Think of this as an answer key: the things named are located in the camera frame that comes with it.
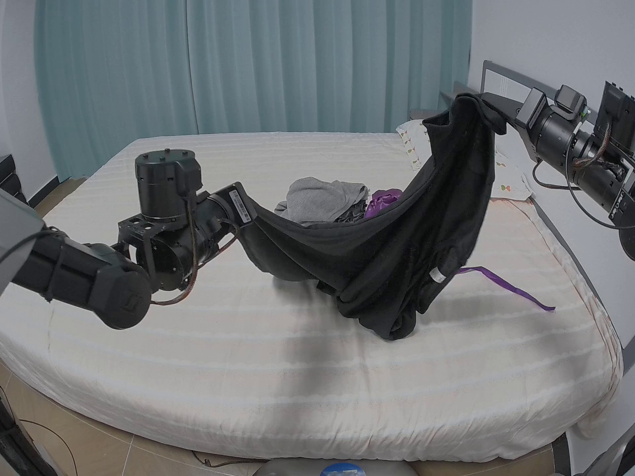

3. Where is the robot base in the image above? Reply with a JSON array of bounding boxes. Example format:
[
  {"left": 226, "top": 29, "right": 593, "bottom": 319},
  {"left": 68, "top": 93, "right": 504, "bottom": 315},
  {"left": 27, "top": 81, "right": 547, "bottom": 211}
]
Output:
[{"left": 268, "top": 456, "right": 412, "bottom": 476}]

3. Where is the grey garment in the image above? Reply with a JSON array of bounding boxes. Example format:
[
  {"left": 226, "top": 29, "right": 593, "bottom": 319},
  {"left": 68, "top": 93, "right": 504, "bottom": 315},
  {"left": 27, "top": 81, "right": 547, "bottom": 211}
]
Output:
[{"left": 274, "top": 177, "right": 370, "bottom": 227}]

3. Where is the black T-shirt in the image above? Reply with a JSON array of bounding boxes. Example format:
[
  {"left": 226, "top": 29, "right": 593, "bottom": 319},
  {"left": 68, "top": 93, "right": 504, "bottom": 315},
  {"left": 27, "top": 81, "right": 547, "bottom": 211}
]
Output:
[{"left": 242, "top": 92, "right": 508, "bottom": 342}]

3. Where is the purple garment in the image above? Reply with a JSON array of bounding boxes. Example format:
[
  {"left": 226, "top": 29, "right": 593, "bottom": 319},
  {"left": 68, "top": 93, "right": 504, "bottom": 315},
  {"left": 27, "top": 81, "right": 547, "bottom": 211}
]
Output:
[{"left": 364, "top": 189, "right": 556, "bottom": 312}]

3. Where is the blue-green curtain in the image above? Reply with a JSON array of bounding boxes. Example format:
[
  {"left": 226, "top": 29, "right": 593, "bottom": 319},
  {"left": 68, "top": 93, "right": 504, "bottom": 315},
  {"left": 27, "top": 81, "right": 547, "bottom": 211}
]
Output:
[
  {"left": 186, "top": 0, "right": 472, "bottom": 135},
  {"left": 35, "top": 0, "right": 189, "bottom": 179}
]

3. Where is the dark patterned garment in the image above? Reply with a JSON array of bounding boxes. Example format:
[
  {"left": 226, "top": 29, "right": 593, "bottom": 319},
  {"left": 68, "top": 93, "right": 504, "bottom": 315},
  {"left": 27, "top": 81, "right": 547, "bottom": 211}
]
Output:
[{"left": 337, "top": 201, "right": 370, "bottom": 224}]

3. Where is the bed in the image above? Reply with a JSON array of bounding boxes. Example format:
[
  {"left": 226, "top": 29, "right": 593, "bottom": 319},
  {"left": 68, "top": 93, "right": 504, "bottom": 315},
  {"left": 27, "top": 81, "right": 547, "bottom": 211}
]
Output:
[{"left": 0, "top": 60, "right": 635, "bottom": 465}]

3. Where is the black chest of drawers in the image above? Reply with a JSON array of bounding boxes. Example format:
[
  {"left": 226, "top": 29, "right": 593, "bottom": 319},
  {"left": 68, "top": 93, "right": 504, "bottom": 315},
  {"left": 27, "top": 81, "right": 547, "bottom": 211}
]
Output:
[{"left": 0, "top": 154, "right": 25, "bottom": 207}]

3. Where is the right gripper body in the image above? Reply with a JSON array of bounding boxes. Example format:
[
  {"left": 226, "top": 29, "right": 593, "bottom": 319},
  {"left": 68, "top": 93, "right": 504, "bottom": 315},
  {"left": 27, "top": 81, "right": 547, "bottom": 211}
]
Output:
[{"left": 515, "top": 87, "right": 584, "bottom": 168}]

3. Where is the white printed pillow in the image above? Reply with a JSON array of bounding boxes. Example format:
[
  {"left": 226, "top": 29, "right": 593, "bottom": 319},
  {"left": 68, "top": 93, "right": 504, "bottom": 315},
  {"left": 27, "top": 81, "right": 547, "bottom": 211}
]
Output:
[{"left": 396, "top": 119, "right": 536, "bottom": 202}]

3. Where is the grey bedside table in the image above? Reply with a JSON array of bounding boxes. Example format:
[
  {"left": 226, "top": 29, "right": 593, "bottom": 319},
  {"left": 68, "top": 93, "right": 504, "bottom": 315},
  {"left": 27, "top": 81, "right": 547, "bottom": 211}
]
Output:
[{"left": 409, "top": 80, "right": 484, "bottom": 123}]

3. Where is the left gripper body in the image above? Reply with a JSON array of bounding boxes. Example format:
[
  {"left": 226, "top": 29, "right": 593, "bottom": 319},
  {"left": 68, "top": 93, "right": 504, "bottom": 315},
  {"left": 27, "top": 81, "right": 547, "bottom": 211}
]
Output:
[{"left": 148, "top": 181, "right": 260, "bottom": 289}]

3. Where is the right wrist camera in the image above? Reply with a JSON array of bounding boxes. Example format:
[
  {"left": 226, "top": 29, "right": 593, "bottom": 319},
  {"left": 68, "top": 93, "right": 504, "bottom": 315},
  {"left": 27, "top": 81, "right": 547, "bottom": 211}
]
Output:
[{"left": 555, "top": 85, "right": 587, "bottom": 120}]

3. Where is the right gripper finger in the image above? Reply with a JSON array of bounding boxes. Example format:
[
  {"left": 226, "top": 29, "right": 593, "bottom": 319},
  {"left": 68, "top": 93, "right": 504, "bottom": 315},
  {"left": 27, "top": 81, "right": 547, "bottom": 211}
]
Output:
[{"left": 479, "top": 92, "right": 520, "bottom": 119}]

